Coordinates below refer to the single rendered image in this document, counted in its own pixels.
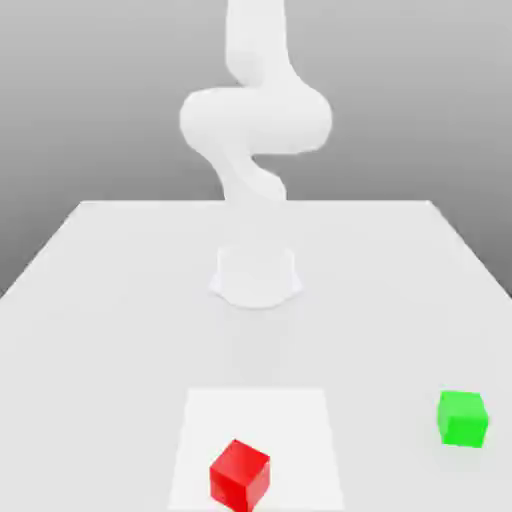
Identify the small red cube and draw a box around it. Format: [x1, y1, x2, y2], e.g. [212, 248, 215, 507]
[208, 438, 272, 512]

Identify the small green cube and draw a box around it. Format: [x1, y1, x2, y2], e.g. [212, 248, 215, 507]
[436, 390, 490, 449]

